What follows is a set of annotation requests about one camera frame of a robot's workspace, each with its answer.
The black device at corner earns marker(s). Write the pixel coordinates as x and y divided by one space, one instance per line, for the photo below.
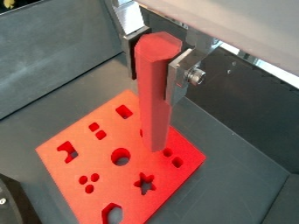
17 209

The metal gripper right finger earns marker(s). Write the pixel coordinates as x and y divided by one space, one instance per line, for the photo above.
185 70

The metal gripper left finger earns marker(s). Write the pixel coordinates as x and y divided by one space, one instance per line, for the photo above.
129 44

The red hexagonal peg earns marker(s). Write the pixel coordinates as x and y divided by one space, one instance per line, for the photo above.
156 50

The red shape-sorting board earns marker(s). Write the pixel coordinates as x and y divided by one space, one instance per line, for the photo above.
104 168

